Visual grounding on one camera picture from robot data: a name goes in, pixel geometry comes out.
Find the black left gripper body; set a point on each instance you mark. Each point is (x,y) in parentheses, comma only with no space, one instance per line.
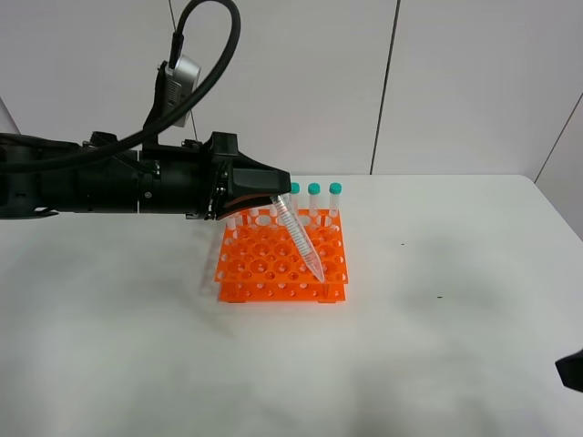
(193,180)

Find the black right arm gripper tip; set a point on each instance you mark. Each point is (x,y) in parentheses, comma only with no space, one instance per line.
(570,371)

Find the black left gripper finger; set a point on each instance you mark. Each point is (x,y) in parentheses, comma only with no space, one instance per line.
(239,204)
(249,179)

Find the green-capped test tube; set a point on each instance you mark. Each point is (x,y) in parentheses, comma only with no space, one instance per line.
(290,219)

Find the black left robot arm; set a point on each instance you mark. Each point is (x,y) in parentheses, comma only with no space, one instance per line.
(106,186)

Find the front left racked tube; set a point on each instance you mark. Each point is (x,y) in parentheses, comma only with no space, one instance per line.
(232,226)

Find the back row tube four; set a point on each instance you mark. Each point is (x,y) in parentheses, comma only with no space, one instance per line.
(295,196)

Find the orange test tube rack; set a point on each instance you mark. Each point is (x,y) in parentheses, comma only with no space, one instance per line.
(258,261)

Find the back row tube five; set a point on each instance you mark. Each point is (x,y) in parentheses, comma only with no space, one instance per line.
(314,191)

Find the back row tube six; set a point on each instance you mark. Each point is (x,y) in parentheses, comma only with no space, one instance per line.
(335,190)

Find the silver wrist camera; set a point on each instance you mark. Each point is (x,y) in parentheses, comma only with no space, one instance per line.
(174,85)

